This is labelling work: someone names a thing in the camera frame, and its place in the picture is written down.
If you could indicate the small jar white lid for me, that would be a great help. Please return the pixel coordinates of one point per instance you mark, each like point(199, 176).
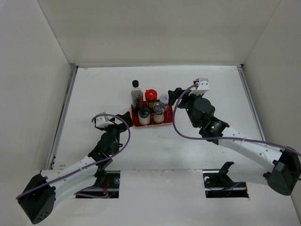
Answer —
point(164, 99)

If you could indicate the red lacquer tray gold emblem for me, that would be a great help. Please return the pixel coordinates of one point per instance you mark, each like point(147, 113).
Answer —
point(167, 116)

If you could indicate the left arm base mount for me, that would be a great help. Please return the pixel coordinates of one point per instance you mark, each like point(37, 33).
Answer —
point(106, 187)

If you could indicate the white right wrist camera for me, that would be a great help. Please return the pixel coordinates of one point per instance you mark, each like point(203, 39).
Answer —
point(201, 86)

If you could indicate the soy sauce bottle red label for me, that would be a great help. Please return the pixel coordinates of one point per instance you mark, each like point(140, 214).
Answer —
point(136, 96)

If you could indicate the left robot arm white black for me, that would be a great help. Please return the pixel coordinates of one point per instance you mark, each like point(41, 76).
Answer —
point(43, 193)

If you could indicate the white shaker black knob lid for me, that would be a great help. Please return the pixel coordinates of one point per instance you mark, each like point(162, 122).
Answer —
point(144, 116)

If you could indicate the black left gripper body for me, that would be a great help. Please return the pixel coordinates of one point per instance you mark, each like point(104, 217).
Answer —
point(116, 129)

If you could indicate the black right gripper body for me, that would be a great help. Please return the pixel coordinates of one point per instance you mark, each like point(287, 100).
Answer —
point(187, 102)

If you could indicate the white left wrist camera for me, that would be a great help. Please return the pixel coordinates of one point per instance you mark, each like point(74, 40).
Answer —
point(101, 120)

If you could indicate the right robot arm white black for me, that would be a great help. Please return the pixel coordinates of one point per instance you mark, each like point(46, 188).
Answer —
point(282, 163)

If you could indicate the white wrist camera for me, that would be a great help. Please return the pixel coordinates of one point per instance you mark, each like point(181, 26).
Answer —
point(101, 120)
point(201, 86)

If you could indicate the salt grinder black clear top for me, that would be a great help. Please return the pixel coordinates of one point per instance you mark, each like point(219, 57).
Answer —
point(159, 110)

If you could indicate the red lid sauce jar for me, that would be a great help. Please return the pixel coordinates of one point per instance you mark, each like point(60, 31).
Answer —
point(151, 97)

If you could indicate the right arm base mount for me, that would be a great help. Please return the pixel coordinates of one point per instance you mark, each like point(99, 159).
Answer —
point(218, 184)

